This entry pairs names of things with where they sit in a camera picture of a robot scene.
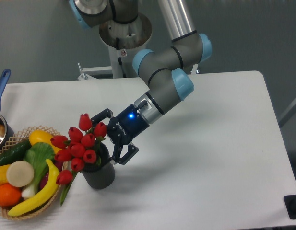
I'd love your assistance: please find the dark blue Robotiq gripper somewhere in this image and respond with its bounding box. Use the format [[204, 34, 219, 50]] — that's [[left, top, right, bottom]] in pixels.
[[91, 104, 149, 165]]

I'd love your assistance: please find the red tulip bouquet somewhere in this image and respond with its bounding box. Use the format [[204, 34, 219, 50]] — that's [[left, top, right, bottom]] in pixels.
[[50, 114, 107, 205]]

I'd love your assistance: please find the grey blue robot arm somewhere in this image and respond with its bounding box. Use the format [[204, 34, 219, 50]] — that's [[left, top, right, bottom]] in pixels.
[[69, 0, 212, 164]]

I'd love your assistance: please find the dark grey ribbed vase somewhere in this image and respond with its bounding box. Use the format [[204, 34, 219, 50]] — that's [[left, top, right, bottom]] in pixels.
[[81, 143, 115, 190]]

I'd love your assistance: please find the purple red radish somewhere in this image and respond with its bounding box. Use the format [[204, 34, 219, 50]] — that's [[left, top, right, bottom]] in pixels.
[[39, 161, 63, 190]]

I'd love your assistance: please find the yellow lemon squash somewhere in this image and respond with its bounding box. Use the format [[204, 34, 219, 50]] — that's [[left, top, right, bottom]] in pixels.
[[29, 129, 60, 154]]

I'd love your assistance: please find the green bok choy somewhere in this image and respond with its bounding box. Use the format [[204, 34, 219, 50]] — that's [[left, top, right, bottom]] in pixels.
[[22, 142, 55, 200]]

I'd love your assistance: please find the yellow banana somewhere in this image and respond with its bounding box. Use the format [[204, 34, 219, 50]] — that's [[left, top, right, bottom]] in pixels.
[[8, 159, 60, 217]]

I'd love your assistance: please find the woven wicker basket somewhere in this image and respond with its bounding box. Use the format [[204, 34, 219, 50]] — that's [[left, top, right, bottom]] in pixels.
[[0, 126, 63, 221]]

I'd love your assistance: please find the green cucumber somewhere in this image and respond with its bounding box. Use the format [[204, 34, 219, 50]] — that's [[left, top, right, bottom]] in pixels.
[[0, 139, 31, 166]]

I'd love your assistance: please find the beige round slice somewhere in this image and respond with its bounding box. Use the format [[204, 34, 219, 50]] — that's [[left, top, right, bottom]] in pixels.
[[6, 161, 34, 187]]

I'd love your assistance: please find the yellow bell pepper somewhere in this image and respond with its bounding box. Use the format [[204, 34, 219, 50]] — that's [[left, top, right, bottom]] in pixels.
[[0, 164, 10, 186]]

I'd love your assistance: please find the orange fruit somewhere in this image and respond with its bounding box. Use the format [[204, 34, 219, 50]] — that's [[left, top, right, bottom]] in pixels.
[[0, 184, 22, 207]]

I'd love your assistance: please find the black device at table edge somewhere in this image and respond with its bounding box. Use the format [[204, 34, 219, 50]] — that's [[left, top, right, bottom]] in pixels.
[[284, 195, 296, 219]]

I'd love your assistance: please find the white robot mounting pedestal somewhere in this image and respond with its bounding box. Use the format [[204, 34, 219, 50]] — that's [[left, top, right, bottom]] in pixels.
[[77, 13, 201, 81]]

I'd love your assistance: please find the blue handled saucepan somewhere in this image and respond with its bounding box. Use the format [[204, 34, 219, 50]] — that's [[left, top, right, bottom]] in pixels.
[[0, 69, 14, 150]]

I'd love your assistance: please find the white frame at right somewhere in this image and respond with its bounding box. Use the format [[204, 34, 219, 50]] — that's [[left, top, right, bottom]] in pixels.
[[278, 97, 296, 128]]

